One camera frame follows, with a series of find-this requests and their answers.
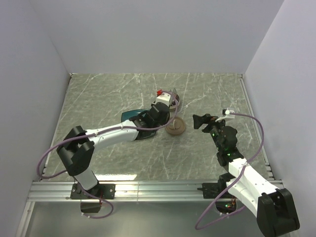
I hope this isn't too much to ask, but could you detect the teal square plate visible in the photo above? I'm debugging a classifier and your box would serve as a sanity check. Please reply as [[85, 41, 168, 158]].
[[120, 109, 158, 142]]

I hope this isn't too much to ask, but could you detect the brown round lid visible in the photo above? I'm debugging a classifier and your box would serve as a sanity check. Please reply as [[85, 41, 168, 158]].
[[164, 117, 186, 136]]

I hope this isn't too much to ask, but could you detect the aluminium front rail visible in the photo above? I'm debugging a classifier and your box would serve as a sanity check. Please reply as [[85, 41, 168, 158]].
[[27, 179, 287, 203]]

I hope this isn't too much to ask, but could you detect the round metal lunch box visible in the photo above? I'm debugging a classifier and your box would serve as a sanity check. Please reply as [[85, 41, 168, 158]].
[[169, 98, 181, 112]]

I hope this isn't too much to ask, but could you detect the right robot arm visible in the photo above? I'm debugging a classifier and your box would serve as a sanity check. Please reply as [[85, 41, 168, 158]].
[[193, 109, 300, 237]]

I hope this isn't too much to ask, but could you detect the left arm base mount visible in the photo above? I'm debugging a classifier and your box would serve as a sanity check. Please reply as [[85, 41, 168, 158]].
[[70, 183, 116, 214]]

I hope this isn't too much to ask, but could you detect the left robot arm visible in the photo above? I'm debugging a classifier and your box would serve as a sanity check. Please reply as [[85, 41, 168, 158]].
[[57, 102, 170, 198]]

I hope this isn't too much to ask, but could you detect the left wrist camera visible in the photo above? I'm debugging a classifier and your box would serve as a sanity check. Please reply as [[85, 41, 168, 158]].
[[154, 90, 172, 107]]

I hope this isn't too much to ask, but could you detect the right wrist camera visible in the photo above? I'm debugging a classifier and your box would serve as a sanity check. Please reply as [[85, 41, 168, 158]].
[[216, 108, 235, 122]]

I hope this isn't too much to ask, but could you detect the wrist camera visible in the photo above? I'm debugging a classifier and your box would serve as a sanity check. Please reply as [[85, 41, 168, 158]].
[[154, 90, 172, 107], [216, 108, 235, 122]]

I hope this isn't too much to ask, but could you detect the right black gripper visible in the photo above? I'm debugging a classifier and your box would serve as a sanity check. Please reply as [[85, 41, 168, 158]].
[[193, 114, 229, 152]]

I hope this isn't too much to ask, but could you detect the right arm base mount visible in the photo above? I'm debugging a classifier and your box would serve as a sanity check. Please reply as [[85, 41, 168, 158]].
[[197, 183, 237, 215]]

